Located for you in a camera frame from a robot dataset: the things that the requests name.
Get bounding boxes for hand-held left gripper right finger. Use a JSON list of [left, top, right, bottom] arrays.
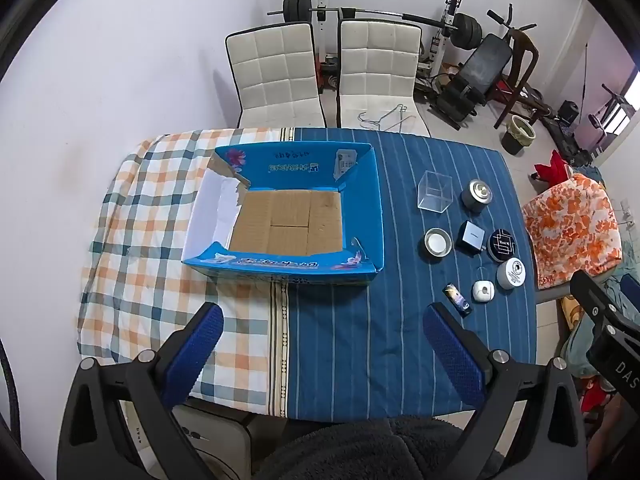
[[422, 302, 588, 480]]

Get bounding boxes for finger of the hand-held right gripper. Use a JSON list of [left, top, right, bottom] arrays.
[[570, 270, 640, 346]]

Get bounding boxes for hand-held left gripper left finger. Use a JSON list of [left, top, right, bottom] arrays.
[[56, 302, 226, 480]]

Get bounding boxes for dark printed lighter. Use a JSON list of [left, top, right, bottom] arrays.
[[443, 284, 473, 317]]

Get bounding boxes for white round jar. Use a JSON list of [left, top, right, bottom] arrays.
[[496, 257, 527, 291]]

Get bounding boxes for black round compact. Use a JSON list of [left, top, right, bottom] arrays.
[[486, 228, 518, 263]]

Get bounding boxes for grey round metal can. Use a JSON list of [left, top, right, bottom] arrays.
[[461, 179, 496, 215]]

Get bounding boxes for blue cardboard box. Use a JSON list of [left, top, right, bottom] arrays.
[[180, 141, 386, 286]]

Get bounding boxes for clear acrylic box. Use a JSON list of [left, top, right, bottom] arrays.
[[417, 171, 454, 212]]

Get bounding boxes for teal cloth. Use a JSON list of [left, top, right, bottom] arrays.
[[562, 260, 640, 381]]

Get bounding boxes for plaid and blue striped tablecloth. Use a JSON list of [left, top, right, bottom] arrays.
[[77, 127, 538, 421]]

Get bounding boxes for orange floral cloth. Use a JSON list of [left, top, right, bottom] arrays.
[[520, 172, 623, 291]]

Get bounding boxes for white appliance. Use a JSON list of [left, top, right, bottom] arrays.
[[132, 400, 256, 480]]

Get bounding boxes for person's dark fleece clothing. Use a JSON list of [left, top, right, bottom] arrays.
[[250, 415, 481, 480]]

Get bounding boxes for red cloth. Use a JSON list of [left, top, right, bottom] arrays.
[[531, 150, 576, 186]]

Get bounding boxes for dark wooden chair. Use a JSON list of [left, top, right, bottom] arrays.
[[492, 25, 542, 130]]

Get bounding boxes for black weight bench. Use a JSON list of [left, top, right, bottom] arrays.
[[430, 32, 513, 131]]

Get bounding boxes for white padded chair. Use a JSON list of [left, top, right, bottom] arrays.
[[336, 19, 432, 136], [225, 22, 328, 131]]

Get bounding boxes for black barbell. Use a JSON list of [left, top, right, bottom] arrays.
[[266, 0, 483, 51]]

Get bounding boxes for white barbell rack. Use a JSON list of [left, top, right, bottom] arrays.
[[312, 0, 463, 93]]

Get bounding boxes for black cable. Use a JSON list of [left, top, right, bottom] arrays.
[[0, 340, 23, 461]]

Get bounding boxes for wire clothes hangers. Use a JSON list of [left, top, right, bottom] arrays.
[[357, 104, 417, 134]]

